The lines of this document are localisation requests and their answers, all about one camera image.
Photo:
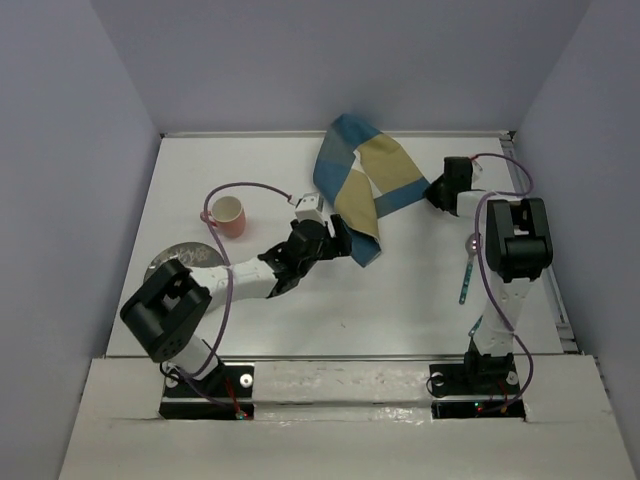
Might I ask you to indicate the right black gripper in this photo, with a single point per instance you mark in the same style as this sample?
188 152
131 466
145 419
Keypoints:
432 194

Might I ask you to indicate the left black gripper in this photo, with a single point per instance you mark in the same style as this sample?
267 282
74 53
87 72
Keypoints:
337 246

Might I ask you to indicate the blue yellow checked placemat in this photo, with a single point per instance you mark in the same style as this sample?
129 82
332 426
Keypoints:
365 175

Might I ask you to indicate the teal handled metal spoon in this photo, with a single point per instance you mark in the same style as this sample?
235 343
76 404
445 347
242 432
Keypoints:
471 248

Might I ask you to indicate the pink ceramic mug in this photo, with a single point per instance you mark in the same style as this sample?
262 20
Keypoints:
227 215

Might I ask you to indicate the grey reindeer plate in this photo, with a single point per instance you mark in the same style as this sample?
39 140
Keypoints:
192 255

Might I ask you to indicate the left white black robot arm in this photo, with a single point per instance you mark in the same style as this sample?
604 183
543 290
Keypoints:
164 313

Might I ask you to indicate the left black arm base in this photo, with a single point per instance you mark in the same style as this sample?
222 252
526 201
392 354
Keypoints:
224 397

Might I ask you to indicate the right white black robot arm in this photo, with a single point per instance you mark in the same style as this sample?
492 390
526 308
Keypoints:
513 249

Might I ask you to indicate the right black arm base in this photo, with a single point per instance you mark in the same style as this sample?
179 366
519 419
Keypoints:
455 396

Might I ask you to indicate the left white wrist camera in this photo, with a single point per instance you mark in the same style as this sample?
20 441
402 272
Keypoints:
310 207

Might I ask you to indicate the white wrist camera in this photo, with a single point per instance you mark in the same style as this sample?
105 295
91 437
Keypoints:
476 167
310 207

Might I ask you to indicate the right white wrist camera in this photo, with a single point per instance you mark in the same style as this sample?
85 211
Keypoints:
476 167

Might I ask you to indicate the teal handled metal fork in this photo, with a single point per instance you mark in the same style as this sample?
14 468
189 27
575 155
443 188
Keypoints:
474 328

